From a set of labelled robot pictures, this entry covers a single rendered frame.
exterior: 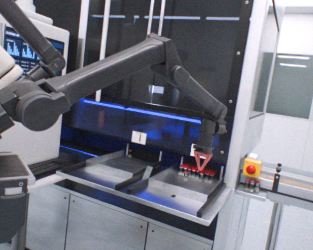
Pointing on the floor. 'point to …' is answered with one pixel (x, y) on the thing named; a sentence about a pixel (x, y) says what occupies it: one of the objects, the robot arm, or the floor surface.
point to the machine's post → (241, 119)
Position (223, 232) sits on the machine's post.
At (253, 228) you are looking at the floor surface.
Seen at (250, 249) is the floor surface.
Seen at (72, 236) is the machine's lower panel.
